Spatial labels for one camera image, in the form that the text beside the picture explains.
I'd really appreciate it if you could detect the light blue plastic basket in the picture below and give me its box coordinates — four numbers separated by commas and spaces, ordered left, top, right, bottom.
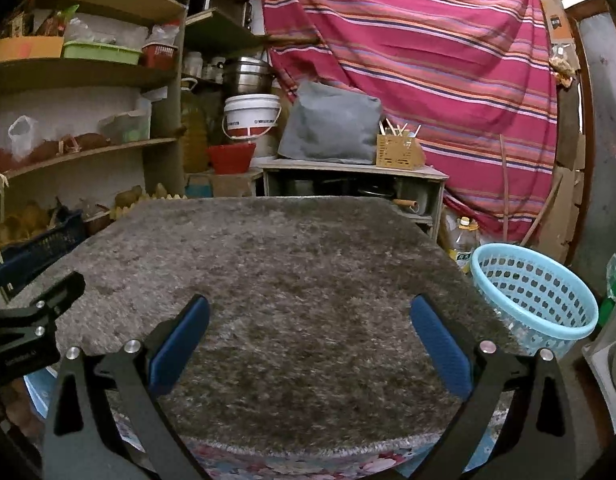
470, 243, 599, 359

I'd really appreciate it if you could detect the yellow egg tray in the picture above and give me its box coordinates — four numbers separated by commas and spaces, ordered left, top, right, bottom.
108, 183, 186, 221

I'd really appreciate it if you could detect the cooking oil bottle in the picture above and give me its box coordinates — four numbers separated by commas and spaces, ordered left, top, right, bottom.
447, 217, 479, 273

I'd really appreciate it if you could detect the grey shaggy table rug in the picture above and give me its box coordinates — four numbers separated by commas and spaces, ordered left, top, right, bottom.
14, 197, 516, 457

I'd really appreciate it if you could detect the red plastic basin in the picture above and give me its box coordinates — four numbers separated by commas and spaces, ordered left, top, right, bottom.
207, 142, 256, 174

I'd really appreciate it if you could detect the green plastic tray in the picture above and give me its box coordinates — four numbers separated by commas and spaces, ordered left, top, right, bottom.
62, 41, 142, 65

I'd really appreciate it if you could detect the low wooden shelf table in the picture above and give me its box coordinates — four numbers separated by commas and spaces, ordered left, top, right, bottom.
258, 158, 448, 240

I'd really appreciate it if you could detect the white plastic bucket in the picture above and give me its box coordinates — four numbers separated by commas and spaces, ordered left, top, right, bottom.
222, 93, 282, 141

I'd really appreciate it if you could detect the steel cooking pot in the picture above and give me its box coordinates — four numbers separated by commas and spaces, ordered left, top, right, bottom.
222, 56, 276, 96

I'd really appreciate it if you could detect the bamboo chopstick holder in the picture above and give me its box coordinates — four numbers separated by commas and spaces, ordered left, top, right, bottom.
375, 118, 426, 170

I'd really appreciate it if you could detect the grey fabric bag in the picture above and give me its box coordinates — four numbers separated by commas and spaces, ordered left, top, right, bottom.
279, 81, 383, 165

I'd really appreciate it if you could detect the red striped cloth curtain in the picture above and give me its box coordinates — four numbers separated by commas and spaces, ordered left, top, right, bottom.
261, 0, 558, 242

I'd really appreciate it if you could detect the cardboard box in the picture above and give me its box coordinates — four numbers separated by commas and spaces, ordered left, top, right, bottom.
540, 0, 574, 44

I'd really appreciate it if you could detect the wooden wall shelf unit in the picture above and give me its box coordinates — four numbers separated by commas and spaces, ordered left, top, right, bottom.
0, 0, 247, 262

